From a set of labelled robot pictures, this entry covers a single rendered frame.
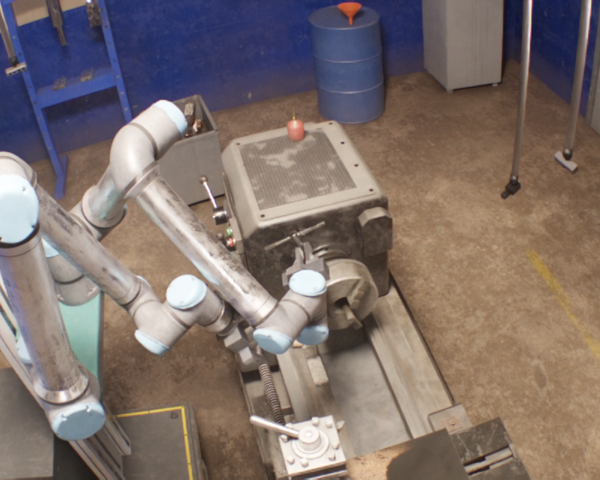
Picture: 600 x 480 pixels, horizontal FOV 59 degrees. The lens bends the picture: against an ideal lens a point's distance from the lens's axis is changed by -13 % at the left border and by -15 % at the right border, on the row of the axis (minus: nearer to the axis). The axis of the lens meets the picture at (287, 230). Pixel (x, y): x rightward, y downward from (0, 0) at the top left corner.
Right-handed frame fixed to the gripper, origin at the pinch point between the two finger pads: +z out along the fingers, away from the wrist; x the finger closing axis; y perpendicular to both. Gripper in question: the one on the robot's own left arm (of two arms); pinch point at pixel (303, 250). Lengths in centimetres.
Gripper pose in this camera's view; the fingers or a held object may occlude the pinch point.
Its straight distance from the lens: 187.1
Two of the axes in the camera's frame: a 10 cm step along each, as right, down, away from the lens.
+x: 8.9, -3.7, -2.8
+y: 4.6, 6.4, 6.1
